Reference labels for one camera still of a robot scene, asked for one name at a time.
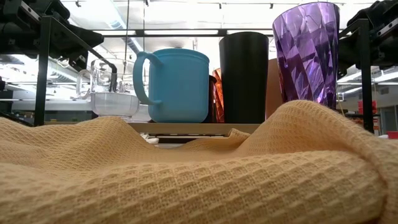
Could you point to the peach plastic cup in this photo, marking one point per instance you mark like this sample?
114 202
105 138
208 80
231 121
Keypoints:
273 93

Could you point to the yellow waffle cloth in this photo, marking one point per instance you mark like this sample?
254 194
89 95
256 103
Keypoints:
186 186

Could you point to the white LED light bar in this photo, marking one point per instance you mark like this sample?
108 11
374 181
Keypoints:
115 32
180 32

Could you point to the black matte tumbler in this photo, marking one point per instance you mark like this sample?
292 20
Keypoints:
244 77

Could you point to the white checked towel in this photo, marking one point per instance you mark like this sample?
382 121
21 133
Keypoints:
150 139

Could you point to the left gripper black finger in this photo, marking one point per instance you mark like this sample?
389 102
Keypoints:
62 18
71 56

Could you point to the orange faceted tumbler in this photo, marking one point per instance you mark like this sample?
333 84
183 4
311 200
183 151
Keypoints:
220 99

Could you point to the purple faceted tumbler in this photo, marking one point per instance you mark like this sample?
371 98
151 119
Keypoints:
306 53

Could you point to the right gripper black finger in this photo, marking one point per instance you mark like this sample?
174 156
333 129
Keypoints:
348 56
382 14

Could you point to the light blue plastic mug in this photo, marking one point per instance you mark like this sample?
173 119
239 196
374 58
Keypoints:
178 87

